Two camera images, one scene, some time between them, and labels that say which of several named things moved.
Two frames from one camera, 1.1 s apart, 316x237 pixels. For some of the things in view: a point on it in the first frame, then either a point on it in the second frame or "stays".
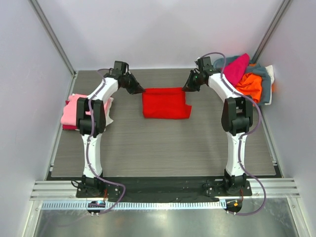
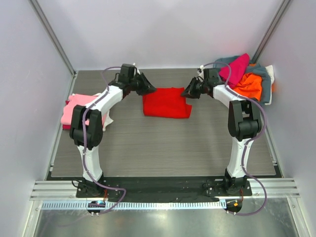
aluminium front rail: (62, 190) stays
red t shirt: (165, 103) stays
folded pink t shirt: (69, 115) stays
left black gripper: (136, 88) -> (146, 88)
